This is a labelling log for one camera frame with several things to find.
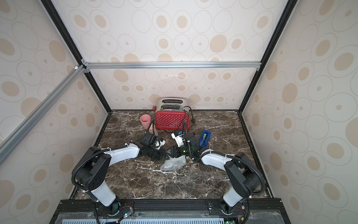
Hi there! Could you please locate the clear bubble wrap sheet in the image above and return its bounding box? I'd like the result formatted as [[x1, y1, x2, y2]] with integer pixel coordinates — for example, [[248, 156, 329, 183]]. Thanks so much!
[[160, 155, 186, 171]]

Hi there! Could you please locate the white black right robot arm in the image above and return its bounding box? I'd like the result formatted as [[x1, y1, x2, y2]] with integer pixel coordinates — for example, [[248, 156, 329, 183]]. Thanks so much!
[[168, 131, 266, 208]]

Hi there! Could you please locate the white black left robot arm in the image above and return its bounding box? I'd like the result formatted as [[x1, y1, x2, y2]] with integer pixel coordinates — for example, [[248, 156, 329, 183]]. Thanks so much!
[[71, 132, 166, 208]]

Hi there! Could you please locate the blue tape dispenser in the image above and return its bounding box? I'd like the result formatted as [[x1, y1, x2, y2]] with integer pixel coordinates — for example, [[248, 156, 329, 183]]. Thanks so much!
[[199, 130, 211, 147]]

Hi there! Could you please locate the pink plastic cup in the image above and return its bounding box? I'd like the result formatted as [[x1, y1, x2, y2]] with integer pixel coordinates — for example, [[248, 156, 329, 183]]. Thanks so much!
[[140, 114, 152, 129]]

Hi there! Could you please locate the red polka dot toaster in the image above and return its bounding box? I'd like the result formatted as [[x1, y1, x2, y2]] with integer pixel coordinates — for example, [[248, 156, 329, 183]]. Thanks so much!
[[154, 97, 191, 131]]

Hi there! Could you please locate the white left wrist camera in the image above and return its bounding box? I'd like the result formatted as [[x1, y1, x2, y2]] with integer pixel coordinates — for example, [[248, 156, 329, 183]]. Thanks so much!
[[155, 140, 166, 149]]

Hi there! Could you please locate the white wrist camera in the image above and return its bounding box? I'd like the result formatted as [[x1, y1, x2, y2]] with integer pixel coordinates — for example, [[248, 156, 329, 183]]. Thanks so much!
[[155, 140, 166, 149], [171, 131, 184, 147]]

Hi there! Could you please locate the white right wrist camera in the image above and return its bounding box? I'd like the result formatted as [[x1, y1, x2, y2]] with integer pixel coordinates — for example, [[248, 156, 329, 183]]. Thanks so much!
[[171, 131, 184, 147]]

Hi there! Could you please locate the black toaster power cable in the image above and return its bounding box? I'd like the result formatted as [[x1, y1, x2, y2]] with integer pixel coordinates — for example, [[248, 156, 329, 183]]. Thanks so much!
[[178, 105, 196, 133]]

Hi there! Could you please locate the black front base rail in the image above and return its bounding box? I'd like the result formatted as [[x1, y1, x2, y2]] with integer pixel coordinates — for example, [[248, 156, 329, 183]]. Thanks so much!
[[50, 198, 290, 224]]

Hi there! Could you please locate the horizontal aluminium frame bar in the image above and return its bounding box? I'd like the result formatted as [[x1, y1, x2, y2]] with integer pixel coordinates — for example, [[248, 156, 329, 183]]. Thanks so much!
[[84, 61, 261, 69]]

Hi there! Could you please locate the left slanted aluminium frame bar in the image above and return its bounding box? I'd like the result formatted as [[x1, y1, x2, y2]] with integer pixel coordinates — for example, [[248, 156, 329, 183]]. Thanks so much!
[[1, 65, 84, 163]]

